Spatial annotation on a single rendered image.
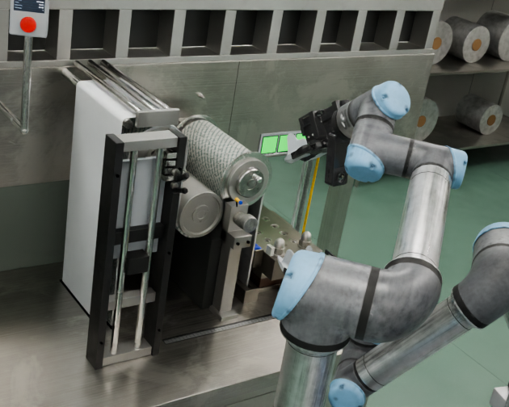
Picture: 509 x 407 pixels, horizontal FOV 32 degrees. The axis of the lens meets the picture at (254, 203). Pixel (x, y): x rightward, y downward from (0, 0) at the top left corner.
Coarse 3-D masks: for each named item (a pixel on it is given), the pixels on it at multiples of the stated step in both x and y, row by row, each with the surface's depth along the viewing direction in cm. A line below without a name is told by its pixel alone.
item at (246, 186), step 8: (248, 168) 209; (256, 168) 210; (240, 176) 208; (248, 176) 209; (240, 184) 208; (248, 184) 210; (256, 184) 211; (240, 192) 209; (248, 192) 211; (256, 192) 212
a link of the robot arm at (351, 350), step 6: (354, 342) 189; (348, 348) 190; (354, 348) 189; (360, 348) 189; (366, 348) 189; (372, 348) 189; (342, 354) 191; (348, 354) 188; (354, 354) 187; (360, 354) 188; (342, 360) 187
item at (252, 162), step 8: (248, 160) 208; (256, 160) 209; (240, 168) 207; (264, 168) 212; (232, 176) 207; (264, 176) 213; (232, 184) 208; (264, 184) 214; (232, 192) 209; (248, 200) 213
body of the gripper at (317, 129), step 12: (336, 108) 179; (300, 120) 186; (312, 120) 183; (324, 120) 182; (336, 120) 177; (312, 132) 184; (324, 132) 183; (336, 132) 177; (312, 144) 184; (324, 144) 182
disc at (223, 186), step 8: (248, 152) 208; (256, 152) 209; (240, 160) 208; (264, 160) 212; (232, 168) 207; (224, 176) 207; (224, 184) 208; (224, 192) 209; (264, 192) 217; (224, 200) 211; (232, 200) 212; (256, 200) 216
